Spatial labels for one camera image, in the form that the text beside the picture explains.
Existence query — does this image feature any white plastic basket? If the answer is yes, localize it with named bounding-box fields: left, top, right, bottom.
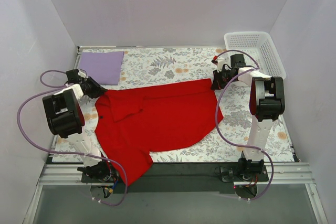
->
left=224, top=31, right=287, bottom=79

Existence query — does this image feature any red t shirt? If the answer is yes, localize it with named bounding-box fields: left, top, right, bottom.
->
left=95, top=79, right=223, bottom=185

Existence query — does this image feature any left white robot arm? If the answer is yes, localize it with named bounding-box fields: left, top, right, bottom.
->
left=43, top=69, right=112, bottom=180

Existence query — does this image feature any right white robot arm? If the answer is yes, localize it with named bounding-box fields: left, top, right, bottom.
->
left=211, top=50, right=285, bottom=176

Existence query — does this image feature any folded purple t shirt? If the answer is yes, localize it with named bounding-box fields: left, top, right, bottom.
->
left=78, top=51, right=124, bottom=86

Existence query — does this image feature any floral patterned table mat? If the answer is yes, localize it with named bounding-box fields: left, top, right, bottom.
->
left=51, top=48, right=294, bottom=163

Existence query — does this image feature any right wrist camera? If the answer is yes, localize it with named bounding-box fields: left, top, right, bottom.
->
left=211, top=56, right=227, bottom=72

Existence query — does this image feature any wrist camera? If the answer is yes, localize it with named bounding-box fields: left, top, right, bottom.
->
left=77, top=69, right=88, bottom=80
left=211, top=56, right=227, bottom=72

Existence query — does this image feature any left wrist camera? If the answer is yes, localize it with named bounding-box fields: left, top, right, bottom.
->
left=77, top=69, right=88, bottom=80

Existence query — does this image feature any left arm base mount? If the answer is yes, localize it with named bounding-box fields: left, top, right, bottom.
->
left=77, top=162, right=130, bottom=183

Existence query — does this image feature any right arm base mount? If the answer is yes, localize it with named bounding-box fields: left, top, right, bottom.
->
left=214, top=165, right=269, bottom=199

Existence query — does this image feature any aluminium frame rail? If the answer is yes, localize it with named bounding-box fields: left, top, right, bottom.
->
left=34, top=163, right=326, bottom=223

